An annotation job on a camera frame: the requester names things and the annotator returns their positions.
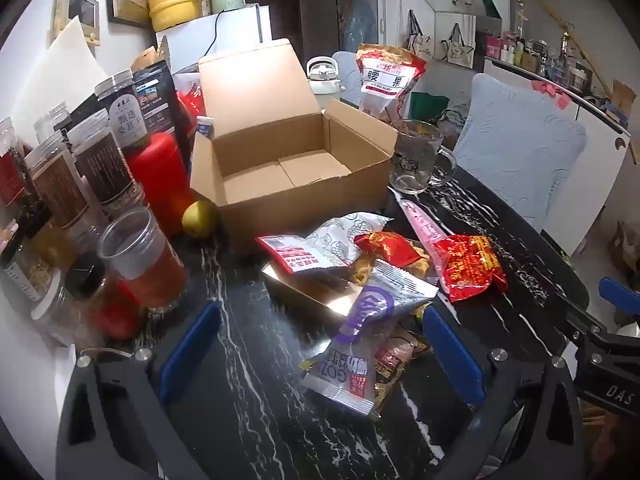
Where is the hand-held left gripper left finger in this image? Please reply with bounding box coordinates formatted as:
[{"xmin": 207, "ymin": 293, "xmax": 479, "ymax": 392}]
[{"xmin": 56, "ymin": 302, "xmax": 223, "ymax": 480}]

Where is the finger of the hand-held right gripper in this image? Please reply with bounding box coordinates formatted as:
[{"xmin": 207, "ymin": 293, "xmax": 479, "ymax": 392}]
[
  {"xmin": 562, "ymin": 300, "xmax": 618, "ymax": 346},
  {"xmin": 599, "ymin": 276, "xmax": 640, "ymax": 313}
]

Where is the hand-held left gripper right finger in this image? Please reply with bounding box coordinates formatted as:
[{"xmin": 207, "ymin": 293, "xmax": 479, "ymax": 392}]
[{"xmin": 422, "ymin": 305, "xmax": 586, "ymax": 480}]

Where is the purple silver snack packet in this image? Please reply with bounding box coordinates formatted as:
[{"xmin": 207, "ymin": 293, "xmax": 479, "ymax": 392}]
[{"xmin": 300, "ymin": 259, "xmax": 440, "ymax": 418}]

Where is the small red snack packet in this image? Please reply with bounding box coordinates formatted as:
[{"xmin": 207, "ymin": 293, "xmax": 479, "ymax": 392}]
[{"xmin": 354, "ymin": 231, "xmax": 423, "ymax": 268}]

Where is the gold box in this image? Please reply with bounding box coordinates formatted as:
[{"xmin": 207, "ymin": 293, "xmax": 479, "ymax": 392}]
[{"xmin": 260, "ymin": 260, "xmax": 371, "ymax": 331}]

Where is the brown cardboard box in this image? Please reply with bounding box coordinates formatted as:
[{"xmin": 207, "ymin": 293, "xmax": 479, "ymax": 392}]
[{"xmin": 189, "ymin": 37, "xmax": 398, "ymax": 256}]

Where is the white bread packet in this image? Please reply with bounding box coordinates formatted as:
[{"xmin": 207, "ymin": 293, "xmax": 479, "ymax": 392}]
[{"xmin": 305, "ymin": 210, "xmax": 393, "ymax": 266}]

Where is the brown snack packet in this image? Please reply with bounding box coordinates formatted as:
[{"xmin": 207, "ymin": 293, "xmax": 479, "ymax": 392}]
[{"xmin": 372, "ymin": 325, "xmax": 431, "ymax": 411}]

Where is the large red snack packet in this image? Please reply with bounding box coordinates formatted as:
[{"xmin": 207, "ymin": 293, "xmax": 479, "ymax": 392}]
[{"xmin": 431, "ymin": 234, "xmax": 507, "ymax": 303}]

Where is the white chair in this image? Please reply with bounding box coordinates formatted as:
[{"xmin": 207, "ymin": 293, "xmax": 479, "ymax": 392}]
[{"xmin": 482, "ymin": 55, "xmax": 633, "ymax": 258}]

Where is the yellow lemon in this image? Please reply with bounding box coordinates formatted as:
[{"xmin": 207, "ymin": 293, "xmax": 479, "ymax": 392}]
[{"xmin": 181, "ymin": 200, "xmax": 221, "ymax": 238}]

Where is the red white snack packet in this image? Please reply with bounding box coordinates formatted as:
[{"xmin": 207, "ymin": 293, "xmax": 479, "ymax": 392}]
[{"xmin": 255, "ymin": 234, "xmax": 353, "ymax": 275}]

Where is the red bottle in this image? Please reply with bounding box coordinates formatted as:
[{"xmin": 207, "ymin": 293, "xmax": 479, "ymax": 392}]
[{"xmin": 125, "ymin": 132, "xmax": 196, "ymax": 236}]

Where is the small cardboard carton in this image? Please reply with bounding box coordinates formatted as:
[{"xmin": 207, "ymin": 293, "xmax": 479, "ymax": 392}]
[{"xmin": 612, "ymin": 80, "xmax": 638, "ymax": 116}]

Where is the glass mug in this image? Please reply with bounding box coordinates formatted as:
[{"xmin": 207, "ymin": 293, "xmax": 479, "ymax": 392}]
[{"xmin": 389, "ymin": 119, "xmax": 458, "ymax": 196}]

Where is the cluster of clear food jars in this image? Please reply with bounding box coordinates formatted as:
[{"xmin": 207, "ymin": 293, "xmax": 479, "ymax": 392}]
[{"xmin": 0, "ymin": 71, "xmax": 188, "ymax": 348}]

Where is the pink cloth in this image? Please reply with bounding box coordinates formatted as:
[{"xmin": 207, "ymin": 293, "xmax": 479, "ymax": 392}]
[{"xmin": 531, "ymin": 79, "xmax": 572, "ymax": 110}]

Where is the red plastic bag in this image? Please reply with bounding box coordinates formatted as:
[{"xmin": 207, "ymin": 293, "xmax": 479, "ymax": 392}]
[{"xmin": 172, "ymin": 72, "xmax": 206, "ymax": 133}]

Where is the green bag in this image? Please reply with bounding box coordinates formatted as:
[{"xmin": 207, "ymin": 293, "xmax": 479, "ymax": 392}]
[{"xmin": 410, "ymin": 91, "xmax": 451, "ymax": 121}]

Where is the row of cosmetic bottles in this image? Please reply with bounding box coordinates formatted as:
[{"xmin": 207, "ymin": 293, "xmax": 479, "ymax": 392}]
[{"xmin": 477, "ymin": 27, "xmax": 601, "ymax": 92}]

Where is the black coffee bag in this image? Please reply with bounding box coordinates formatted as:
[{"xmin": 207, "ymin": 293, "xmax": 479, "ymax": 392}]
[{"xmin": 131, "ymin": 60, "xmax": 191, "ymax": 161}]

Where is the red white nut bag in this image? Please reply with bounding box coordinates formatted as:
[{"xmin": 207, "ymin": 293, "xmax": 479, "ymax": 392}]
[{"xmin": 355, "ymin": 44, "xmax": 428, "ymax": 123}]

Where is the canvas tote bag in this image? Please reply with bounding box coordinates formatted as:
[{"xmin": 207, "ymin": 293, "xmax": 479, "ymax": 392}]
[
  {"xmin": 405, "ymin": 9, "xmax": 433, "ymax": 58},
  {"xmin": 442, "ymin": 22, "xmax": 476, "ymax": 68}
]

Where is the white thermos bottle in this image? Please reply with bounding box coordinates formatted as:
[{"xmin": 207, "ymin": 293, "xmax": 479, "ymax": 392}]
[{"xmin": 306, "ymin": 56, "xmax": 347, "ymax": 106}]

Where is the white foam board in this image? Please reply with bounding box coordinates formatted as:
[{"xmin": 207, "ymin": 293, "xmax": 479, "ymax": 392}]
[{"xmin": 10, "ymin": 15, "xmax": 108, "ymax": 131}]

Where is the white fridge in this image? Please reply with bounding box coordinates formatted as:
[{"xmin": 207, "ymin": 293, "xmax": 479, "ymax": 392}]
[{"xmin": 155, "ymin": 4, "xmax": 273, "ymax": 73}]

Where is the yellow pot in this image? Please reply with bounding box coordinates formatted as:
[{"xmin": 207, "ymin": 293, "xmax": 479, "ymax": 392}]
[{"xmin": 147, "ymin": 0, "xmax": 221, "ymax": 32}]

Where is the dark brown door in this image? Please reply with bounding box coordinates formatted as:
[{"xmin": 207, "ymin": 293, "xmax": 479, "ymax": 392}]
[{"xmin": 255, "ymin": 0, "xmax": 301, "ymax": 46}]

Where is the black power cable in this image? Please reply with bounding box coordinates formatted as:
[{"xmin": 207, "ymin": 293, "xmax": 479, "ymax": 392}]
[{"xmin": 207, "ymin": 10, "xmax": 224, "ymax": 57}]

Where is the wall intercom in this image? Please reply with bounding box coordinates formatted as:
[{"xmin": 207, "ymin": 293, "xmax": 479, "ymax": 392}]
[{"xmin": 52, "ymin": 0, "xmax": 103, "ymax": 47}]

